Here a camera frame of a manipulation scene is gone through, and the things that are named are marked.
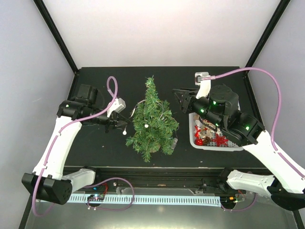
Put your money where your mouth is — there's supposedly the white ball light string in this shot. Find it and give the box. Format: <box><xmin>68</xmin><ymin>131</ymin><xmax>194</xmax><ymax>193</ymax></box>
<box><xmin>122</xmin><ymin>100</ymin><xmax>172</xmax><ymax>136</ymax></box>

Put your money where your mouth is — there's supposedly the small green christmas tree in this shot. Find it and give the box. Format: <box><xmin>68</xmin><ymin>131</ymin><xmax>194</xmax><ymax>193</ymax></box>
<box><xmin>126</xmin><ymin>77</ymin><xmax>179</xmax><ymax>162</ymax></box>

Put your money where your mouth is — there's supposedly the white plastic basket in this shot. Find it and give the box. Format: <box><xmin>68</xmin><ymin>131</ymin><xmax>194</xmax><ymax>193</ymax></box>
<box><xmin>189</xmin><ymin>113</ymin><xmax>242</xmax><ymax>152</ymax></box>

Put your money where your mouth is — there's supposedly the clear battery box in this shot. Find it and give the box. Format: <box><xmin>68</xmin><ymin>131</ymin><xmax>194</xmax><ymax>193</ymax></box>
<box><xmin>171</xmin><ymin>138</ymin><xmax>178</xmax><ymax>150</ymax></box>

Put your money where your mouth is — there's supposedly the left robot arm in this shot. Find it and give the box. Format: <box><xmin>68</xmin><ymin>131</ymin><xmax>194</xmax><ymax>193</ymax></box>
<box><xmin>21</xmin><ymin>84</ymin><xmax>129</xmax><ymax>205</ymax></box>

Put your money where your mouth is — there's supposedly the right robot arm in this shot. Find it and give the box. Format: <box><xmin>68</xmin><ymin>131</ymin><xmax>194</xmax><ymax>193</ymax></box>
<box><xmin>173</xmin><ymin>84</ymin><xmax>305</xmax><ymax>211</ymax></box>

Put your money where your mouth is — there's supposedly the red ribbon bow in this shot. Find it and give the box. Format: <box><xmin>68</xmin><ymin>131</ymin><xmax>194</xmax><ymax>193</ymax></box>
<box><xmin>194</xmin><ymin>125</ymin><xmax>201</xmax><ymax>139</ymax></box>

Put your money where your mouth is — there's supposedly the red gift box ornament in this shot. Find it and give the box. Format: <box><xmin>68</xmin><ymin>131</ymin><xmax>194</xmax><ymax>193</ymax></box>
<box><xmin>194</xmin><ymin>138</ymin><xmax>204</xmax><ymax>146</ymax></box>

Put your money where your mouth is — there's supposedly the brown pine cone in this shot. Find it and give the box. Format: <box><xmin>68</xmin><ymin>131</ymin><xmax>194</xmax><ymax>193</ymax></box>
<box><xmin>202</xmin><ymin>136</ymin><xmax>211</xmax><ymax>146</ymax></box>

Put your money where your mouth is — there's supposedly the red star ornament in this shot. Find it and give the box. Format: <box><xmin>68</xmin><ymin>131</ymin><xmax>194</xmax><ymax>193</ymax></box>
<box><xmin>212</xmin><ymin>134</ymin><xmax>228</xmax><ymax>147</ymax></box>

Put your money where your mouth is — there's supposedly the small circuit board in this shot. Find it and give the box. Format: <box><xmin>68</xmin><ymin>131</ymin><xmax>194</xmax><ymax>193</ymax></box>
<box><xmin>87</xmin><ymin>194</ymin><xmax>104</xmax><ymax>201</ymax></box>

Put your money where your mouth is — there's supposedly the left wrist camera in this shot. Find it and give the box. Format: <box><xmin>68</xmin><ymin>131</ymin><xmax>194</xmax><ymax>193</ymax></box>
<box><xmin>107</xmin><ymin>98</ymin><xmax>126</xmax><ymax>118</ymax></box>

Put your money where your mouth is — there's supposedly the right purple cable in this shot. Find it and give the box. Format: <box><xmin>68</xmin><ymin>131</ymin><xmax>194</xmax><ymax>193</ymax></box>
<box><xmin>202</xmin><ymin>67</ymin><xmax>305</xmax><ymax>179</ymax></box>

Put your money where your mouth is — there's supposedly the purple cable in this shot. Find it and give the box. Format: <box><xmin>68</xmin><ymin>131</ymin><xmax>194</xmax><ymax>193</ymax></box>
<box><xmin>31</xmin><ymin>76</ymin><xmax>119</xmax><ymax>217</ymax></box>
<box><xmin>202</xmin><ymin>67</ymin><xmax>305</xmax><ymax>179</ymax></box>

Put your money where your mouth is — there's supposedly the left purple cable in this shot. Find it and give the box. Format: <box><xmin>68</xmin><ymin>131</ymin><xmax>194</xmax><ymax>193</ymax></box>
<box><xmin>31</xmin><ymin>76</ymin><xmax>119</xmax><ymax>217</ymax></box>

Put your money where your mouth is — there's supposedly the white slotted cable duct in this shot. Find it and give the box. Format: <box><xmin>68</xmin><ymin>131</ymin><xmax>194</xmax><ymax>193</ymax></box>
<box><xmin>67</xmin><ymin>194</ymin><xmax>221</xmax><ymax>207</ymax></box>

